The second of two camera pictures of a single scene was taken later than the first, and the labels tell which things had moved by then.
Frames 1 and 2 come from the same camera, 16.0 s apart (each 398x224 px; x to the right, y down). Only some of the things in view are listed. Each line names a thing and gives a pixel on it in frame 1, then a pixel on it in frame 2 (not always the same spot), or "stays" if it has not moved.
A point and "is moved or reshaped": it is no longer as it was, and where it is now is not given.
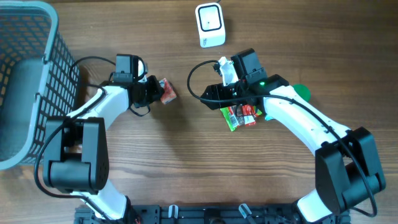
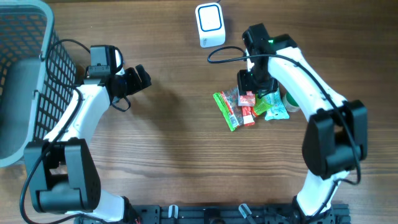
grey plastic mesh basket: (39, 78) stays
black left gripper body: (150, 91) to (130, 82)
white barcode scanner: (211, 25) stays
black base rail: (210, 213) stays
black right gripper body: (232, 91) to (257, 81)
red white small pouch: (169, 94) is moved or reshaped
